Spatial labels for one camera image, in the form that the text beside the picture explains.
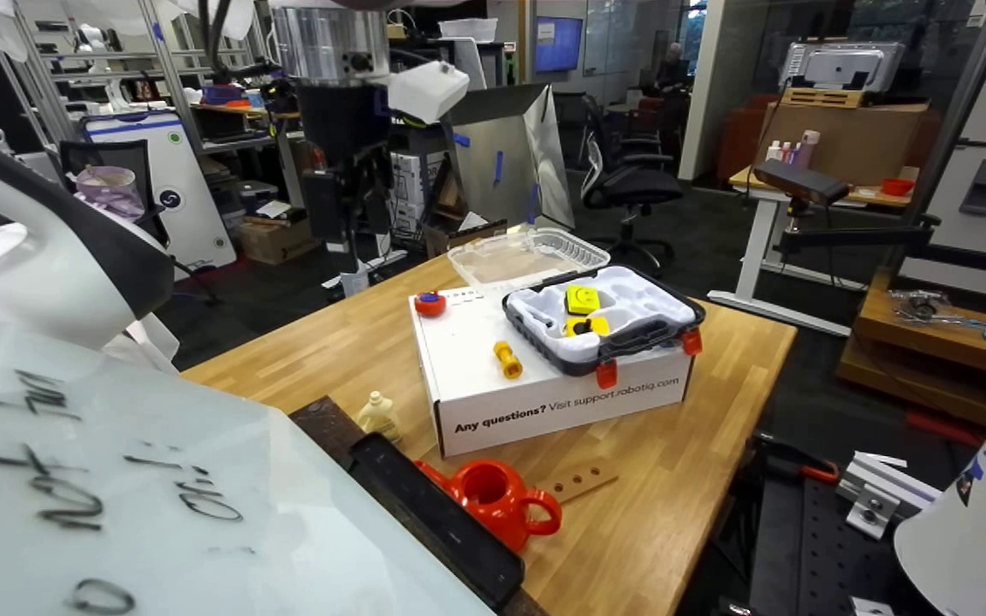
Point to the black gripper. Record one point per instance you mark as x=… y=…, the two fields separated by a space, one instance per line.
x=343 y=120

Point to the small white bottle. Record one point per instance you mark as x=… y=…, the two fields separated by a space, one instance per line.
x=379 y=411

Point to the white printed carton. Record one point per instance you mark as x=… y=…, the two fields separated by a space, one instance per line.
x=411 y=191

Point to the small brown cardboard box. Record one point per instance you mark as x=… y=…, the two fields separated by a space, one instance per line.
x=277 y=241

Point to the red and blue cap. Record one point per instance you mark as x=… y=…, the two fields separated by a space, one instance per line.
x=429 y=307

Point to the grey panel with blue tape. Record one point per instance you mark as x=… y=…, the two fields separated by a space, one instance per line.
x=516 y=159

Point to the white machine with blue logo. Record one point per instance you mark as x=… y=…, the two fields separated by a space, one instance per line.
x=190 y=216

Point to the yellow cylinder toy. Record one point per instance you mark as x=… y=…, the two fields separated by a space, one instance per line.
x=510 y=359

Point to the white Lean Robotics cardboard box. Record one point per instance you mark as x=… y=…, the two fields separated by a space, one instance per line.
x=496 y=398

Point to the yellow smiley cube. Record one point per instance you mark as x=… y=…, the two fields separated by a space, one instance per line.
x=583 y=300

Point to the blue lit monitor screen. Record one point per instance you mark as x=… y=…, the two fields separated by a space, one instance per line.
x=559 y=46

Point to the purple cloth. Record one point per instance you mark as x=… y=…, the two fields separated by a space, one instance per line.
x=111 y=191

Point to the black office chair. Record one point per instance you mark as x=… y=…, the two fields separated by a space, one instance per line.
x=631 y=184

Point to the yellow cup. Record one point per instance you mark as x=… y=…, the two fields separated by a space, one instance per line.
x=597 y=326

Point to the black chair under purple cloth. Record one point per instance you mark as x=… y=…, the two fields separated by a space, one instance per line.
x=83 y=155

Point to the white curved machine housing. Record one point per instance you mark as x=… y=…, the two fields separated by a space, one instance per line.
x=50 y=275

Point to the red watering can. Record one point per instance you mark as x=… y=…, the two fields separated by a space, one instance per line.
x=496 y=498

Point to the glass whiteboard with writing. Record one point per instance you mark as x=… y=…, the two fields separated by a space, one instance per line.
x=173 y=500

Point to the wooden block with holes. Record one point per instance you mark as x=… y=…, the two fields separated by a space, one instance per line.
x=583 y=482

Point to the white legged wooden desk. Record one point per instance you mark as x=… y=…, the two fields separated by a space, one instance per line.
x=761 y=241

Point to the black flat device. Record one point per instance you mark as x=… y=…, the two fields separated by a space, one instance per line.
x=804 y=184

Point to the white printer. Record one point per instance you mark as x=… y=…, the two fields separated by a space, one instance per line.
x=841 y=66

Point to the large brown cardboard box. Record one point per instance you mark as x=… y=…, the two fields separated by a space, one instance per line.
x=856 y=140

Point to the small red container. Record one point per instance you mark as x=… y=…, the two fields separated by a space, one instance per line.
x=900 y=186

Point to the grey metal parts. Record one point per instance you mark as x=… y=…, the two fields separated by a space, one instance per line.
x=924 y=307

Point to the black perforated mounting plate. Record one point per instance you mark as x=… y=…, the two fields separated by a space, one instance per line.
x=804 y=559

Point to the wooden shelf unit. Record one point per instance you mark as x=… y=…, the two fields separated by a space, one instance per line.
x=926 y=344

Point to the black tripod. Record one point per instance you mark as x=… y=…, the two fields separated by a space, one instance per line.
x=952 y=120

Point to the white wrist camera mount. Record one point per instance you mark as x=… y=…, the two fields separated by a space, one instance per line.
x=427 y=90

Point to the silver aluminium bracket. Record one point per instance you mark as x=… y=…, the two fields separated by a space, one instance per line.
x=880 y=492

